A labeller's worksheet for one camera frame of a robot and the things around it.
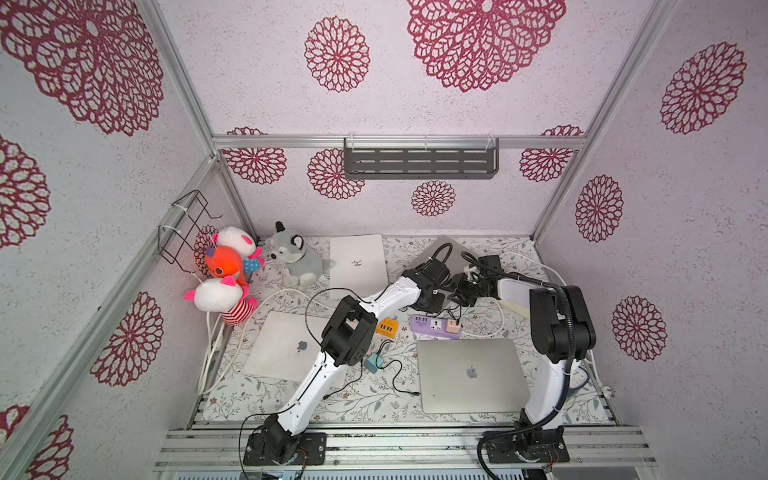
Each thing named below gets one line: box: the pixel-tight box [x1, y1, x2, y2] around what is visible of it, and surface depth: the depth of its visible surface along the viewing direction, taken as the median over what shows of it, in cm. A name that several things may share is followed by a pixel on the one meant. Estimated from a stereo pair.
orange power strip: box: [376, 317, 399, 339], surface depth 95 cm
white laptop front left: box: [243, 311, 330, 382], surface depth 92 cm
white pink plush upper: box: [211, 226, 257, 259], surface depth 97 cm
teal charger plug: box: [364, 353, 384, 374], surface depth 88 cm
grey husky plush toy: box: [270, 221, 335, 287], surface depth 98 cm
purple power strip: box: [410, 314, 462, 340], surface depth 95 cm
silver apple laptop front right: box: [416, 339, 531, 414], surface depth 88 cm
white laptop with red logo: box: [330, 234, 388, 299], surface depth 115 cm
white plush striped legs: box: [184, 275, 259, 326], surface depth 82 cm
